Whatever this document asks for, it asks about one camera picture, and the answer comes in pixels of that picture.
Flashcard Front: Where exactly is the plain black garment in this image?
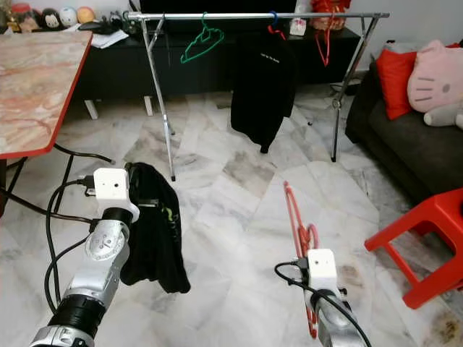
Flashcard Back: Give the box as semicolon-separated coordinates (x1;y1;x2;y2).
119;162;192;294

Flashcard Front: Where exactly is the green plastic hanger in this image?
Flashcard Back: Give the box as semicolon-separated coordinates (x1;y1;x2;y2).
180;14;226;64

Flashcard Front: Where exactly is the red plastic hanger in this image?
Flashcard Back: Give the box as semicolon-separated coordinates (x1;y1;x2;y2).
315;16;335;67
282;181;323;339

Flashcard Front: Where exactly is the marble table red edge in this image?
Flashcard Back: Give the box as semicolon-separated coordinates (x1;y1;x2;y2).
0;30;115;225

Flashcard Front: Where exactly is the white round plush toy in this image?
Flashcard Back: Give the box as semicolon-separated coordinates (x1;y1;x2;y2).
59;7;79;28

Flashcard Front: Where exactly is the white paper stack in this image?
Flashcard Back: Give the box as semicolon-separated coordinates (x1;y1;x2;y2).
93;30;131;50

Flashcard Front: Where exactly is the orange round plush toy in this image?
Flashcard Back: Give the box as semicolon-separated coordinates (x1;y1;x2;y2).
77;6;97;25

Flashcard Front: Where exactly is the black TV console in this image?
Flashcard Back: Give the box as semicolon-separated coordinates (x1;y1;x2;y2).
76;23;362;120

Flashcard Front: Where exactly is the black shirt red collar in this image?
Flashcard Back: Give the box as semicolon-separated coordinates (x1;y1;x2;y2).
229;27;299;154

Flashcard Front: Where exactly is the silver metal clothes rack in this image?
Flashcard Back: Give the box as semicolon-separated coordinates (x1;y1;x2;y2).
124;9;391;181

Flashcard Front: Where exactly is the black television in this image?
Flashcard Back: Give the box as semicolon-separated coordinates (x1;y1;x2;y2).
139;0;310;14

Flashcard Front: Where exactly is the white pink tissue box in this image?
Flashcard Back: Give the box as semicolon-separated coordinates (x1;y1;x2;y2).
289;17;307;37

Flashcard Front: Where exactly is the red laughing Buddha statue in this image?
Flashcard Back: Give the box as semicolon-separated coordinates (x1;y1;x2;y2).
310;0;352;31

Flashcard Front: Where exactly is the red cushion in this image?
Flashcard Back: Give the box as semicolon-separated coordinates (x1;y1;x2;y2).
376;46;422;121

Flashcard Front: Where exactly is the dark grey fabric sofa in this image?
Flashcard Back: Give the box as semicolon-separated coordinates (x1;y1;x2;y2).
345;47;463;207

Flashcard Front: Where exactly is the red plastic stool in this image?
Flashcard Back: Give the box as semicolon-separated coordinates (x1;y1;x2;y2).
364;188;463;309

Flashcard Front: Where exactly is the pink Hello Kitty plush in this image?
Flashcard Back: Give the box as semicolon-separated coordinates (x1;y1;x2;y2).
407;40;463;114

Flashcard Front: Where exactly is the grey Totoro plush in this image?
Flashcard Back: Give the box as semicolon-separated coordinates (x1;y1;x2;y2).
423;101;463;129

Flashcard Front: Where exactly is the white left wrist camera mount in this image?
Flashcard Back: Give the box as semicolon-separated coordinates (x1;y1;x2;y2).
90;168;142;221

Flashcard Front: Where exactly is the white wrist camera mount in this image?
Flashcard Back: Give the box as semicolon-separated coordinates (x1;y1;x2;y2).
90;168;142;221
304;249;339;294

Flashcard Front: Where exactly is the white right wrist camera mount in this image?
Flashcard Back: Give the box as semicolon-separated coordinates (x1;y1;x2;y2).
304;249;339;294

